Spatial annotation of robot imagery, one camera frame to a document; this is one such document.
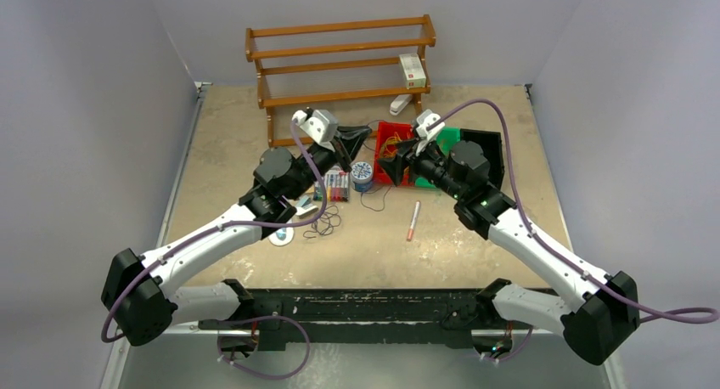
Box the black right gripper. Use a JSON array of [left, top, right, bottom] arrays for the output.
[[377, 135, 466, 200]]

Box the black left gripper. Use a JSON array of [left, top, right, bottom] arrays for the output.
[[287, 126, 371, 200]]

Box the yellow cable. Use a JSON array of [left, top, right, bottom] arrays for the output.
[[379, 132, 414, 168]]

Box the red plastic bin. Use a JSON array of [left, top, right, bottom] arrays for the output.
[[374, 121, 413, 185]]

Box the green plastic bin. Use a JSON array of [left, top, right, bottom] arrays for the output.
[[414, 127, 461, 189]]

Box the black plastic bin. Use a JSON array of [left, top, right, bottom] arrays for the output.
[[460, 128, 505, 189]]

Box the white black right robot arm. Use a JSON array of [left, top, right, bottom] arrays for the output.
[[377, 140, 640, 365]]

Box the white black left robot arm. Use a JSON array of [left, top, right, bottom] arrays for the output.
[[100, 126, 372, 346]]

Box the round blue white tub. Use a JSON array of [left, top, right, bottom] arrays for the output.
[[351, 161, 374, 193]]

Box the pack of coloured markers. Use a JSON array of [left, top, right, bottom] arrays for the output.
[[312, 165, 351, 202]]

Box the white orange-capped marker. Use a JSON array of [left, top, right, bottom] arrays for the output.
[[406, 200, 421, 241]]

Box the white stapler under rack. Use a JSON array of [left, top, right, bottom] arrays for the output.
[[389, 94, 413, 116]]

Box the light blue white stapler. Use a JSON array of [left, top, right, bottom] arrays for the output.
[[295, 195, 319, 218]]

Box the wooden three-tier rack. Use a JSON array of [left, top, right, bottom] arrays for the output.
[[244, 14, 436, 146]]

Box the white red small box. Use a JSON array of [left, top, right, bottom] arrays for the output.
[[398, 53, 427, 89]]

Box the blue white tape package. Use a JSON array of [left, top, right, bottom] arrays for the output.
[[267, 227, 295, 247]]

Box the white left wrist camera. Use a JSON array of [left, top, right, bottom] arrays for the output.
[[292, 108, 339, 149]]

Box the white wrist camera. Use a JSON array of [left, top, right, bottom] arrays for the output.
[[292, 108, 339, 149], [412, 110, 445, 156]]

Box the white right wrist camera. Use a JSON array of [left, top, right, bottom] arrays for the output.
[[412, 110, 445, 156]]

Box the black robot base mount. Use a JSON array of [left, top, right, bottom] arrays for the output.
[[199, 288, 526, 358]]

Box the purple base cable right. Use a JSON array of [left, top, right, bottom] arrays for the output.
[[481, 319, 537, 365]]

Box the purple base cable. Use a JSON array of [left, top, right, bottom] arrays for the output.
[[481, 319, 537, 365], [216, 313, 312, 381]]

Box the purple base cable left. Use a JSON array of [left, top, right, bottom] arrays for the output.
[[216, 313, 312, 381]]

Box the aluminium rail frame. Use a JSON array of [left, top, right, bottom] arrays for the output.
[[101, 324, 628, 388]]

